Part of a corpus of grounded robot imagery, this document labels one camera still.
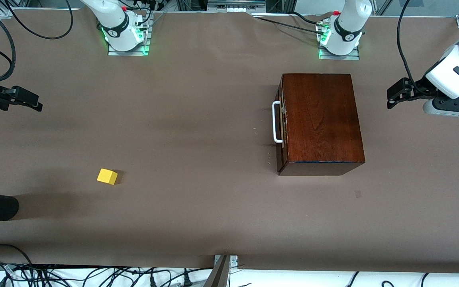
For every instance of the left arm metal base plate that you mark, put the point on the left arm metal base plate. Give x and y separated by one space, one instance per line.
339 57

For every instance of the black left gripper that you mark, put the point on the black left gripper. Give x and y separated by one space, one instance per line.
419 88

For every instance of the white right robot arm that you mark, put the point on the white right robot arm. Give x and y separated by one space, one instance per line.
114 20

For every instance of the brown table cover sheet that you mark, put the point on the brown table cover sheet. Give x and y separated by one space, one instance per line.
213 207

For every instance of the dark brown wooden cabinet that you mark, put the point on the dark brown wooden cabinet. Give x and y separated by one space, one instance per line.
321 119

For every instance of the yellow cube block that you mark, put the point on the yellow cube block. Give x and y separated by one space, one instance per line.
106 175

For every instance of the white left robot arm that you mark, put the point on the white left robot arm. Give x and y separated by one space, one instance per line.
345 32

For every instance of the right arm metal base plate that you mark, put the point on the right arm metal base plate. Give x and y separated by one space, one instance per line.
130 53

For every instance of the grey device with ports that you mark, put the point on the grey device with ports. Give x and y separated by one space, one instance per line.
221 4

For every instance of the aluminium camera post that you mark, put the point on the aluminium camera post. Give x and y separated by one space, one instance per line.
219 275

